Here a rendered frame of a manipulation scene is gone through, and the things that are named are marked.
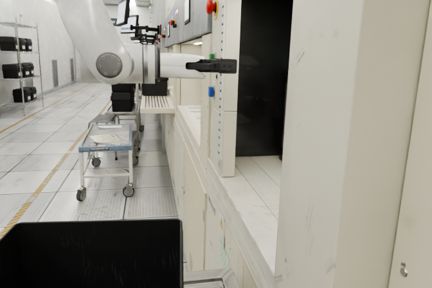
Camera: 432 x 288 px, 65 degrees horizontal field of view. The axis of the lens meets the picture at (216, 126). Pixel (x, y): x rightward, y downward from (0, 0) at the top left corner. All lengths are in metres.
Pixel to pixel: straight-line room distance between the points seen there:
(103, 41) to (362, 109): 0.50
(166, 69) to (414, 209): 0.55
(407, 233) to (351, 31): 0.16
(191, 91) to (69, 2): 1.82
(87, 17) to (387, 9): 0.52
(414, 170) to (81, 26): 0.56
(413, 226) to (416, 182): 0.03
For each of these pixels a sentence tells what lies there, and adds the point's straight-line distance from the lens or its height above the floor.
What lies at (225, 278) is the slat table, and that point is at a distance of 0.77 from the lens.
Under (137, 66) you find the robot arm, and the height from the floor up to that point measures 1.19.
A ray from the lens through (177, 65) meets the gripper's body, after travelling 0.72.
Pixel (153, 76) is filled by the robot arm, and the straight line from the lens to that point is 0.74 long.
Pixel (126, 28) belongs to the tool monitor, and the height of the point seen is 1.57.
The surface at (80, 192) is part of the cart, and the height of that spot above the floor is 0.09.
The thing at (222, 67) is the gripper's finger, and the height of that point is 1.19.
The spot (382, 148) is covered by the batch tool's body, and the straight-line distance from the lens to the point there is 0.29.
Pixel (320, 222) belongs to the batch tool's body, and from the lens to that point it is 0.32.
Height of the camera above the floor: 1.21
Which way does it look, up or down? 12 degrees down
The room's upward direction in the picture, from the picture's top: 2 degrees clockwise
